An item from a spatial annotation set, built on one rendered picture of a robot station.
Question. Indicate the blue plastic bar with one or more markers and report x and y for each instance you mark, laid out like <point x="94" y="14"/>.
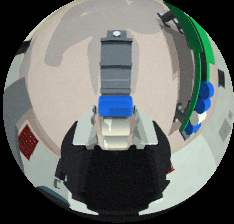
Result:
<point x="115" y="106"/>
<point x="189" y="129"/>
<point x="202" y="105"/>
<point x="206" y="90"/>

